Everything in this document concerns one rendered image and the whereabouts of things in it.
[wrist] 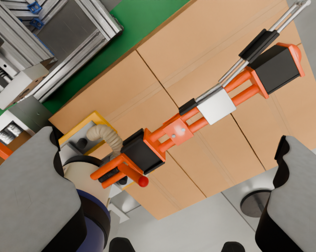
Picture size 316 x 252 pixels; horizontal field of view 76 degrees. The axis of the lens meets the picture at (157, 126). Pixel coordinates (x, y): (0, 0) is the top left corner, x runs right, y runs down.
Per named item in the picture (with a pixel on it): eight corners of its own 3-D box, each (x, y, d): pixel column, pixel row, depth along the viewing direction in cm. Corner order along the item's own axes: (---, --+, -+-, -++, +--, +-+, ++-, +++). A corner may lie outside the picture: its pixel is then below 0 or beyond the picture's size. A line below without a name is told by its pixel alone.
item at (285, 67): (256, 92, 48) (266, 99, 43) (242, 66, 45) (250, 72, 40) (291, 69, 45) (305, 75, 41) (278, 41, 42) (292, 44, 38)
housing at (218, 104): (207, 118, 51) (211, 127, 47) (192, 98, 49) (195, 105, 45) (232, 102, 49) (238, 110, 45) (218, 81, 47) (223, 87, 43)
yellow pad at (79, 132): (51, 179, 75) (45, 189, 71) (29, 163, 72) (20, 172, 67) (118, 131, 65) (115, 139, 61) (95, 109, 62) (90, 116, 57)
